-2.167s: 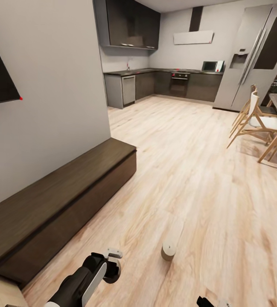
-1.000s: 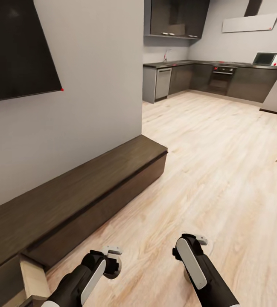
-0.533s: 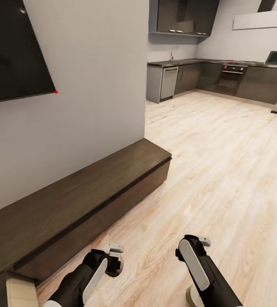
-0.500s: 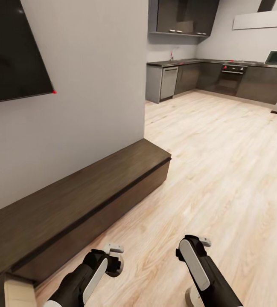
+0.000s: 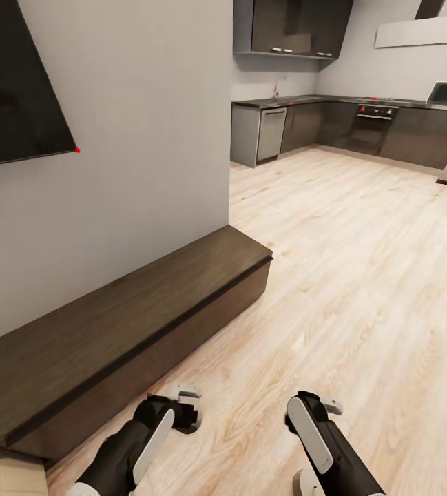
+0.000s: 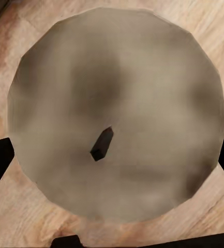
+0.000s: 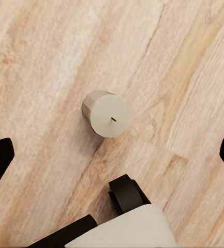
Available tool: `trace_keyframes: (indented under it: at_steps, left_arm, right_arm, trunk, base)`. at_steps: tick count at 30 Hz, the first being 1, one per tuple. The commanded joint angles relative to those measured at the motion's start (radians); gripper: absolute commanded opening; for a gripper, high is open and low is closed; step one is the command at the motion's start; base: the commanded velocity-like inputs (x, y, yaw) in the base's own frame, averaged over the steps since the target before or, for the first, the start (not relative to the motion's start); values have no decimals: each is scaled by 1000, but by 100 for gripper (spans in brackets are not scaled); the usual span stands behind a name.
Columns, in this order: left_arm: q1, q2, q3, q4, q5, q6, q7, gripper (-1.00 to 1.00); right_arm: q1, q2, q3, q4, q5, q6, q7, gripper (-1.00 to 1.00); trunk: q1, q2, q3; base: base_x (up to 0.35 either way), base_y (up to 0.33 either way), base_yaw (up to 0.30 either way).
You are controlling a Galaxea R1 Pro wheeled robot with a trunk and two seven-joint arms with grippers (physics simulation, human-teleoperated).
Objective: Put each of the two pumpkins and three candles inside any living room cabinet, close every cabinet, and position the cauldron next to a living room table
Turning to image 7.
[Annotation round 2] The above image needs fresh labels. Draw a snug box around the pillar candle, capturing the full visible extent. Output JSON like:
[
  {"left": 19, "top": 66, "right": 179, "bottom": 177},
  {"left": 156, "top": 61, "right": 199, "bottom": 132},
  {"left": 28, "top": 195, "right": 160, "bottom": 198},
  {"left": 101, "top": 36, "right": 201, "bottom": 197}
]
[{"left": 81, "top": 90, "right": 131, "bottom": 138}]

